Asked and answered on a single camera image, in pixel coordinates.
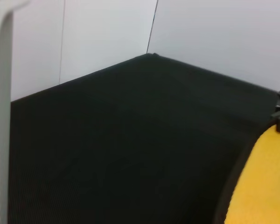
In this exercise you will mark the yellow and grey towel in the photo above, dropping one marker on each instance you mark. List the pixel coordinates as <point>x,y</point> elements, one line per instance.
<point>270,175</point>

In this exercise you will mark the grey perforated storage box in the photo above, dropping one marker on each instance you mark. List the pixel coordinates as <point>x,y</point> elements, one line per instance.
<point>0,116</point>

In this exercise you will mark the black tablecloth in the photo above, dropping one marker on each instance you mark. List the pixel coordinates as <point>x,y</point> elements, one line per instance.
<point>130,140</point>

